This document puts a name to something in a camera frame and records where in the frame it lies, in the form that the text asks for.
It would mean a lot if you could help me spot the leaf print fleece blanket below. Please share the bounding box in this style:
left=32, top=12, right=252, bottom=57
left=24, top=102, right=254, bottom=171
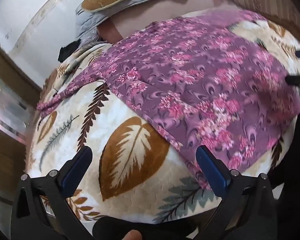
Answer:
left=27, top=7, right=300, bottom=227

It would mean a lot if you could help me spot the pink bolster pillow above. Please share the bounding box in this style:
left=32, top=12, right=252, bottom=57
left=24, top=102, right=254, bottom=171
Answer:
left=97, top=0, right=224, bottom=43

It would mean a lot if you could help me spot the purple floral garment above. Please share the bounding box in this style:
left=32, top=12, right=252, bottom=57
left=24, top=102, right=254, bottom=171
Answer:
left=36, top=10, right=300, bottom=190

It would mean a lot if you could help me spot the striped beige headboard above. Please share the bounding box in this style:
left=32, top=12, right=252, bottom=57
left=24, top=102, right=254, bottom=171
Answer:
left=225, top=0, right=300, bottom=38

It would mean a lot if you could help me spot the brown wooden trim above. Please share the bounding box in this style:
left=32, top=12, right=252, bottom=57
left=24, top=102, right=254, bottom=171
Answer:
left=0, top=34, right=43, bottom=103

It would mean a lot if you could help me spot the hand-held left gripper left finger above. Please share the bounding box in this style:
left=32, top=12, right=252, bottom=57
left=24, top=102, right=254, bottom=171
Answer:
left=10, top=146, right=94, bottom=240

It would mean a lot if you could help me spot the small black item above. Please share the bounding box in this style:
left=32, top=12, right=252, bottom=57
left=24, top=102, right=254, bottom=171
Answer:
left=58, top=40, right=81, bottom=62

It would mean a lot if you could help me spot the person's left hand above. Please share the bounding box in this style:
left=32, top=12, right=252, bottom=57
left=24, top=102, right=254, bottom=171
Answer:
left=122, top=230, right=143, bottom=240

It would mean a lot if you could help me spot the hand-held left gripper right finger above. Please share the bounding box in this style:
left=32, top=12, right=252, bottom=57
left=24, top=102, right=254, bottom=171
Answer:
left=195, top=145, right=278, bottom=240

